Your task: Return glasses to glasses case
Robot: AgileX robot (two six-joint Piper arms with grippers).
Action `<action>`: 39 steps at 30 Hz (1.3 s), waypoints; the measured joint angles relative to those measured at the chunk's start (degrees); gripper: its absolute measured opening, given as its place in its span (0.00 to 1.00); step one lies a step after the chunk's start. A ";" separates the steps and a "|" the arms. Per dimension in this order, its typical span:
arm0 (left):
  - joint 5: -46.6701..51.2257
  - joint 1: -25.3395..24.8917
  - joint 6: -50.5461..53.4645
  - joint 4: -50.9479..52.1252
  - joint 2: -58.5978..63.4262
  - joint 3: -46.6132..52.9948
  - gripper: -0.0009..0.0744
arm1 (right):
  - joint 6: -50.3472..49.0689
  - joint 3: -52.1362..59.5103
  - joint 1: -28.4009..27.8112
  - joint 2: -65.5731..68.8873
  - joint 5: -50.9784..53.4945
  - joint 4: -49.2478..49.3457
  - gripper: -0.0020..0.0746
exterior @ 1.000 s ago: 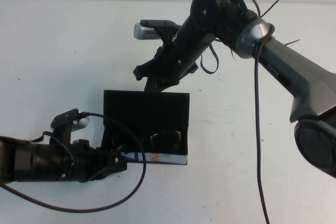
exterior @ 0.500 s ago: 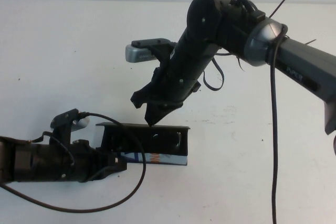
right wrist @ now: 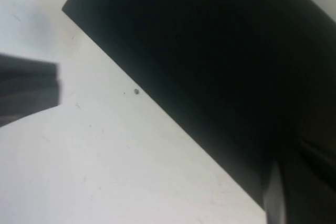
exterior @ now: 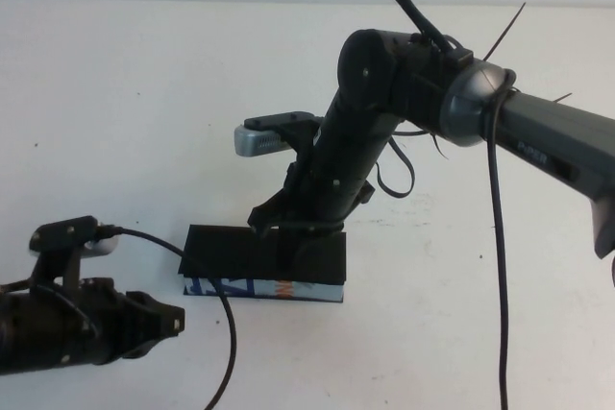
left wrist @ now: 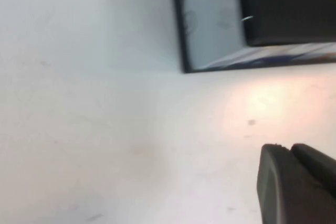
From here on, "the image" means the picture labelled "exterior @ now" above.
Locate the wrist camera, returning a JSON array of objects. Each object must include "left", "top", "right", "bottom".
[
  {"left": 234, "top": 125, "right": 297, "bottom": 157},
  {"left": 28, "top": 235, "right": 117, "bottom": 257}
]

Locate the black flat gripper cable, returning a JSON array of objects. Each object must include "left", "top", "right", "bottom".
[{"left": 376, "top": 133, "right": 417, "bottom": 199}]

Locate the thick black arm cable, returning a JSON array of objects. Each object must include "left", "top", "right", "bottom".
[{"left": 389, "top": 0, "right": 518, "bottom": 410}]

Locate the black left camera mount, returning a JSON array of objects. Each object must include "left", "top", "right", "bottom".
[{"left": 28, "top": 215, "right": 100, "bottom": 287}]

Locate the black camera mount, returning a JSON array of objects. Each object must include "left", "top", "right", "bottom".
[
  {"left": 28, "top": 215, "right": 100, "bottom": 287},
  {"left": 243, "top": 110, "right": 324, "bottom": 181}
]

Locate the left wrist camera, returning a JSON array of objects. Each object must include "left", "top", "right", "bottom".
[{"left": 28, "top": 235, "right": 117, "bottom": 257}]

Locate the black printed glasses case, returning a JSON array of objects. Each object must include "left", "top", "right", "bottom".
[{"left": 178, "top": 224, "right": 348, "bottom": 304}]

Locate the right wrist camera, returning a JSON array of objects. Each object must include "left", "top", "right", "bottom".
[{"left": 234, "top": 125, "right": 297, "bottom": 157}]

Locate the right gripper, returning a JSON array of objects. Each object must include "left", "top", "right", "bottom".
[{"left": 249, "top": 155, "right": 376, "bottom": 271}]

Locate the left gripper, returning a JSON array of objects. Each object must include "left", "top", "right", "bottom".
[{"left": 79, "top": 277, "right": 186, "bottom": 366}]

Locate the thin left camera cable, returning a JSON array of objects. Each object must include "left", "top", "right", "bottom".
[{"left": 95, "top": 223, "right": 237, "bottom": 410}]

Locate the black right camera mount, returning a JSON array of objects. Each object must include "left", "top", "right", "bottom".
[{"left": 243, "top": 110, "right": 324, "bottom": 181}]

